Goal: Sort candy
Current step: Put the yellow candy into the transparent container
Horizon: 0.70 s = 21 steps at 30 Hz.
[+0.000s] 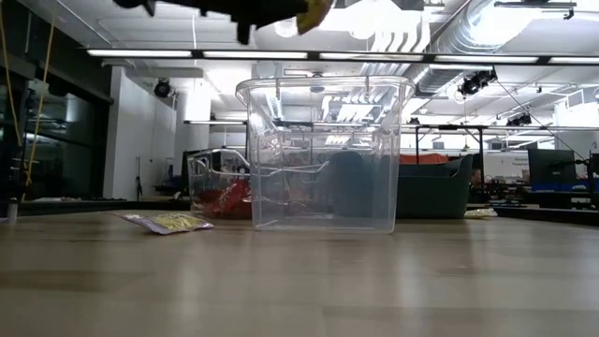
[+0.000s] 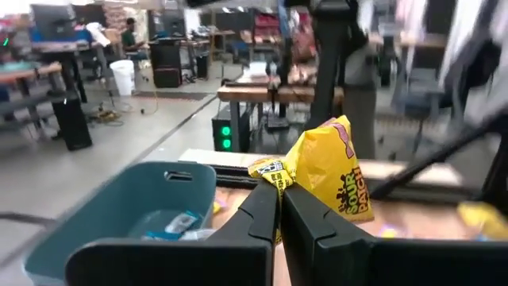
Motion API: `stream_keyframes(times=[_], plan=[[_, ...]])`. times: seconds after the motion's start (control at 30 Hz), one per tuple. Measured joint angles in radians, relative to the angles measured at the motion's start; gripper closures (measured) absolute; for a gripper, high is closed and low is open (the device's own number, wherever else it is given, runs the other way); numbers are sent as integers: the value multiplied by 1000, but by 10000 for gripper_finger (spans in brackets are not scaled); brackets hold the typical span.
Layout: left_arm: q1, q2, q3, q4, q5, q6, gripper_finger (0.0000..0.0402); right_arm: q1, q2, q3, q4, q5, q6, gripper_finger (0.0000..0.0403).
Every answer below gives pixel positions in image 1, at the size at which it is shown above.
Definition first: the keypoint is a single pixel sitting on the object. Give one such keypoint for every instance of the person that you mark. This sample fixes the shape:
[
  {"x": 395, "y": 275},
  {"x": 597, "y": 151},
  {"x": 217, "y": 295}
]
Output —
[{"x": 476, "y": 178}]

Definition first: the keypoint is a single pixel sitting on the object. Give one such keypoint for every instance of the silver ceiling air duct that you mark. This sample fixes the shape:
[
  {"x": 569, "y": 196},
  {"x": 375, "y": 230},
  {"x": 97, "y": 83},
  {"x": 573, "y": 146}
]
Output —
[{"x": 468, "y": 28}]

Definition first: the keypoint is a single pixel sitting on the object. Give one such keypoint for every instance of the tall clear plastic bin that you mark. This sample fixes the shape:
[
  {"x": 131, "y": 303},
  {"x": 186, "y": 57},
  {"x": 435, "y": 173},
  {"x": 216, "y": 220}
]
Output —
[{"x": 262, "y": 140}]

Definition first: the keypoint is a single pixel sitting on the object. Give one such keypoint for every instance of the long linear ceiling light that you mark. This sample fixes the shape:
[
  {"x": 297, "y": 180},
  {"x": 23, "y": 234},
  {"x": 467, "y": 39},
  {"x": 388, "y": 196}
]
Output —
[{"x": 187, "y": 54}]

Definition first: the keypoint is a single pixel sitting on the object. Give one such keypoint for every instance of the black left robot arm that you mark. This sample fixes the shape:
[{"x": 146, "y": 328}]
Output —
[{"x": 178, "y": 4}]

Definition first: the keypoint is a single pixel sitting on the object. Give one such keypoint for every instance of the low clear plastic bin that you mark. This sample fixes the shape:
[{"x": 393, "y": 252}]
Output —
[{"x": 201, "y": 173}]

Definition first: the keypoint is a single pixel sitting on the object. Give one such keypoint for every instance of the black table frame rails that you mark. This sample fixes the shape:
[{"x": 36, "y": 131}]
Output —
[
  {"x": 561, "y": 216},
  {"x": 47, "y": 207}
]

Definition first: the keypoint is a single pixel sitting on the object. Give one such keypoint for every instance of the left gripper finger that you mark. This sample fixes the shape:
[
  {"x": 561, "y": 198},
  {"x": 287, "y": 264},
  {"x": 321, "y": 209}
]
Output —
[{"x": 278, "y": 10}]

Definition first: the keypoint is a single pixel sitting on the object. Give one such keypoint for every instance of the black ceiling track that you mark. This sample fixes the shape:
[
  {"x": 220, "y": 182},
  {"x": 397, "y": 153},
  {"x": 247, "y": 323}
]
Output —
[{"x": 533, "y": 4}]

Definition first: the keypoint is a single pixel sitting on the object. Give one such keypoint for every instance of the blue table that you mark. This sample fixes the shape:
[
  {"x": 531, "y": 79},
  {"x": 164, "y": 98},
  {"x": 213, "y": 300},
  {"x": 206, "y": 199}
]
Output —
[{"x": 561, "y": 187}]

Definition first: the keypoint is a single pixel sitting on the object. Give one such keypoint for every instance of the thin black tripod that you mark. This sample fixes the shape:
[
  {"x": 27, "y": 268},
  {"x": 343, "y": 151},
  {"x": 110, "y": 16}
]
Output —
[{"x": 138, "y": 180}]

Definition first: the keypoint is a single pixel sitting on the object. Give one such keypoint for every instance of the black metal frame stand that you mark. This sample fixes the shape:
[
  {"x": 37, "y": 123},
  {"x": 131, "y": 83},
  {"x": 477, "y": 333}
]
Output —
[{"x": 449, "y": 127}]

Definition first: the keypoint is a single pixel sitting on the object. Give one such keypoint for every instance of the teal plastic bin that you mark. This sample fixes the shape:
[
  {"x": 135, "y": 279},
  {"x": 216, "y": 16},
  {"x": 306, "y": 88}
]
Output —
[{"x": 435, "y": 196}]

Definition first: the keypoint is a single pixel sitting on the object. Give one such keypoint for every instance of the small white post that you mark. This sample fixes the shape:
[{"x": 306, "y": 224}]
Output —
[{"x": 12, "y": 210}]

